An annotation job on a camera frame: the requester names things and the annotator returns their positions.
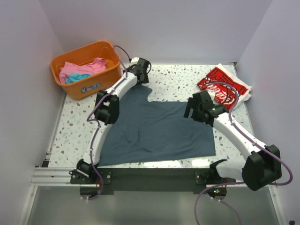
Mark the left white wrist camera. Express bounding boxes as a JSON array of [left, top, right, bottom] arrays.
[[130, 57, 139, 64]]

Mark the red white folded t shirt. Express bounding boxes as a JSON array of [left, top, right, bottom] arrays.
[[197, 64, 253, 110]]

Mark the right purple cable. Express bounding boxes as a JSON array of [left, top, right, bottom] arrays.
[[194, 82, 293, 225]]

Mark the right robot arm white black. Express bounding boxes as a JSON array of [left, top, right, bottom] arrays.
[[184, 90, 282, 191]]

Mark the slate blue t shirt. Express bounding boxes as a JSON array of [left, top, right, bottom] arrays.
[[99, 86, 216, 166]]

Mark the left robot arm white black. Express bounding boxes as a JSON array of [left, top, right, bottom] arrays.
[[72, 58, 152, 184]]

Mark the purple cable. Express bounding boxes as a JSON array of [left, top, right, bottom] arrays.
[[194, 82, 293, 225], [86, 45, 133, 200]]

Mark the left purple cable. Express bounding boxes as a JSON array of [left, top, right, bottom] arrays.
[[86, 45, 133, 200]]

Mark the aluminium frame rail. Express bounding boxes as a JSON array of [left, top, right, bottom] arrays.
[[31, 165, 82, 187]]

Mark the pink t shirt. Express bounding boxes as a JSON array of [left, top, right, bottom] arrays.
[[59, 58, 107, 84]]

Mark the turquoise t shirt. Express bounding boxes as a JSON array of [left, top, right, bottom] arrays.
[[65, 73, 90, 84]]

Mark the orange plastic basket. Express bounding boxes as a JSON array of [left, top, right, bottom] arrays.
[[50, 41, 121, 100]]

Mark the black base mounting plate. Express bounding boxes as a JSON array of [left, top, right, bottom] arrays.
[[69, 168, 234, 196]]

